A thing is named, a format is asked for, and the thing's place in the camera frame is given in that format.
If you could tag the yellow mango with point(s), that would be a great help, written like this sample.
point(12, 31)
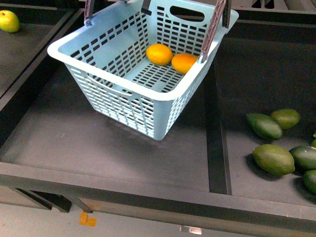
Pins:
point(182, 62)

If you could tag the light blue plastic basket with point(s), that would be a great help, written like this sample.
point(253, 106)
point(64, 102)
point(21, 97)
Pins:
point(107, 58)

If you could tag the yellow lemon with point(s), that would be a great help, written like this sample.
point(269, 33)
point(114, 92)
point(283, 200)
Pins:
point(159, 54)

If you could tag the brown basket handle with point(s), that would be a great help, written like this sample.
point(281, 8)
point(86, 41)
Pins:
point(222, 11)

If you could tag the green avocado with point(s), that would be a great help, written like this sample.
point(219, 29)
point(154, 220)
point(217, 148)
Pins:
point(264, 126)
point(304, 157)

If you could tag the green lime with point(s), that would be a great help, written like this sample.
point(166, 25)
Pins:
point(274, 159)
point(286, 118)

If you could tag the yellow green pear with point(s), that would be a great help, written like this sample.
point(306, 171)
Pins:
point(9, 21)

